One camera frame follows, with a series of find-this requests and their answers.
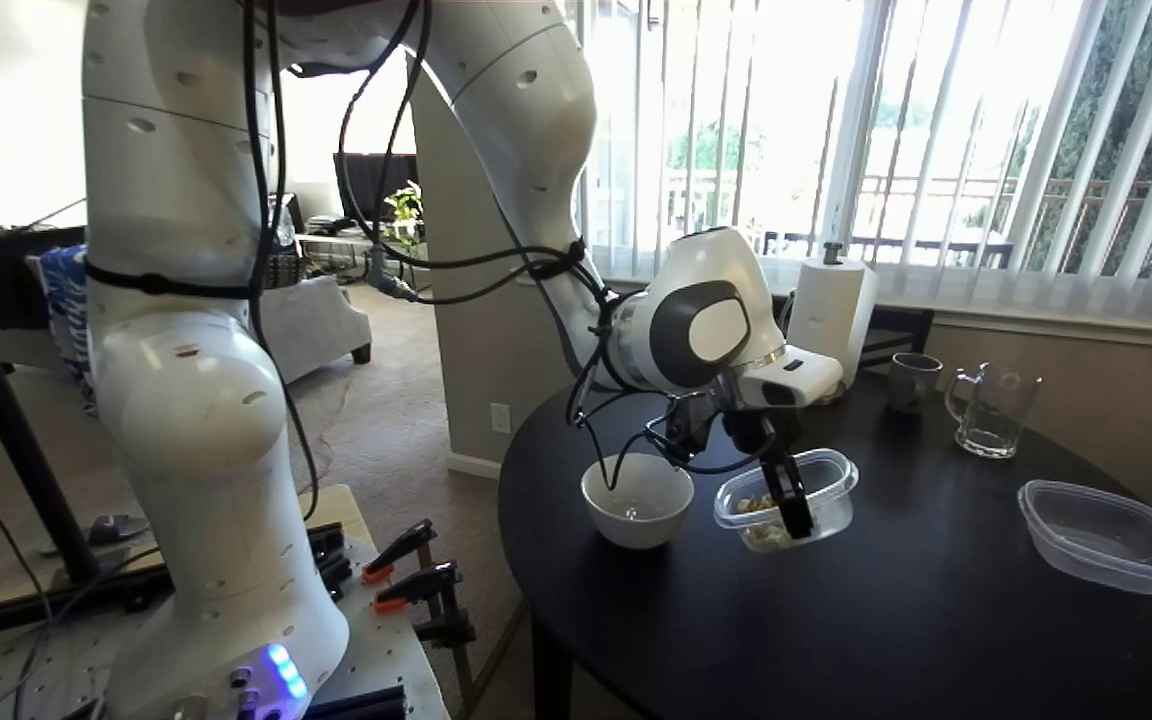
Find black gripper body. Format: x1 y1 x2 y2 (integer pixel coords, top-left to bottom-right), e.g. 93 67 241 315
711 397 795 466

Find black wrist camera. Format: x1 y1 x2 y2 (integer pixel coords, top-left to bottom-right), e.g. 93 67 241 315
651 397 724 469

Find clear plastic candy container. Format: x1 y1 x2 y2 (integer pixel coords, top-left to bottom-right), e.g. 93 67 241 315
709 444 863 555

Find black camera stand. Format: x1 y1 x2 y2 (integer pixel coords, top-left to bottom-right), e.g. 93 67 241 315
0 225 108 597

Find dark monitor screen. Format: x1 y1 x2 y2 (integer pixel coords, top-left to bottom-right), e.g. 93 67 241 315
332 150 420 225

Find black block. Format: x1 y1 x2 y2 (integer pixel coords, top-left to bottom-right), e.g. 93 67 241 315
308 522 357 597

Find black orange-tipped spring clamp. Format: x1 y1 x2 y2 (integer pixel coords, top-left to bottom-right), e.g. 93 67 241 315
372 555 465 621
361 518 442 588

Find yellow candies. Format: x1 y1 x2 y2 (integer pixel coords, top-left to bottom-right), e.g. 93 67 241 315
733 507 809 553

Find white sofa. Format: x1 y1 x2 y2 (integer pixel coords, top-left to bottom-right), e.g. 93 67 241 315
260 274 375 388

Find white vertical blinds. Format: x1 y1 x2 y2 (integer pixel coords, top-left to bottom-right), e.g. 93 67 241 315
561 0 1152 291

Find empty clear plastic container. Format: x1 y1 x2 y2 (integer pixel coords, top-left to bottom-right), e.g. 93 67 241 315
1011 477 1152 601

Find robot base table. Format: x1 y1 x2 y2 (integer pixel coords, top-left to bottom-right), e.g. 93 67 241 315
0 477 451 720

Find blue patterned cloth item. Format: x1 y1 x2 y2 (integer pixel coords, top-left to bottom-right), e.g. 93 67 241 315
31 241 105 397

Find green house plant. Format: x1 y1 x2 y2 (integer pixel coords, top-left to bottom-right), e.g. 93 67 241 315
382 175 432 252

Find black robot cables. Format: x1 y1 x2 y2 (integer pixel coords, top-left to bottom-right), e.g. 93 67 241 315
236 0 640 524

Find black wooden chair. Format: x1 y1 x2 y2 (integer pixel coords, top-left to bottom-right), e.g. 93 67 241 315
860 304 941 373

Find clear glass cup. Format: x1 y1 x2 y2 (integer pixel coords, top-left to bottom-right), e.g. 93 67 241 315
941 358 1050 466

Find white ceramic bowl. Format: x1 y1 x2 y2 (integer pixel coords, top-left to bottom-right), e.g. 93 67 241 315
576 447 699 555

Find small dark cup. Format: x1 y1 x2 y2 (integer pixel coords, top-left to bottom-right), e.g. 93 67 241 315
883 349 947 420

